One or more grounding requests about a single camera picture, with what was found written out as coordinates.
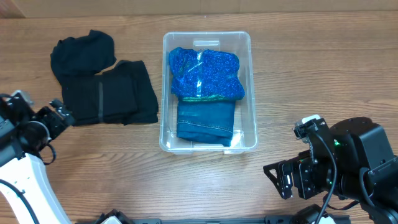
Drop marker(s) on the clear plastic storage bin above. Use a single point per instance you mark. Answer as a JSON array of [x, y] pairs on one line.
[[245, 127]]

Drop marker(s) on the black folded shirt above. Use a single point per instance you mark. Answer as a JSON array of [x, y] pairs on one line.
[[80, 57]]

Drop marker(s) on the blue denim jeans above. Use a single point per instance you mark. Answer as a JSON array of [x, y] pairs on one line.
[[206, 122]]

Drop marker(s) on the black pants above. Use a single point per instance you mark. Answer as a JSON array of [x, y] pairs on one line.
[[123, 95]]

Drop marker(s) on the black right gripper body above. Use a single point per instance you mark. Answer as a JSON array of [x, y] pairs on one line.
[[318, 177]]

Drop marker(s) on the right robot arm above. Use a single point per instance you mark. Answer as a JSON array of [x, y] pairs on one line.
[[353, 160]]

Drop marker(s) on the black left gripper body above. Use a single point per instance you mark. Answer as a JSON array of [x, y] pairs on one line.
[[48, 126]]

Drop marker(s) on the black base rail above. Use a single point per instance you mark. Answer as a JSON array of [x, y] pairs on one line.
[[278, 219]]

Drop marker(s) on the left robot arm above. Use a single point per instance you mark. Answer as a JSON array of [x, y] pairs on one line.
[[24, 181]]

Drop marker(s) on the sparkly blue garment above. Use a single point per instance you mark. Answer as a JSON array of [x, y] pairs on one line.
[[205, 75]]

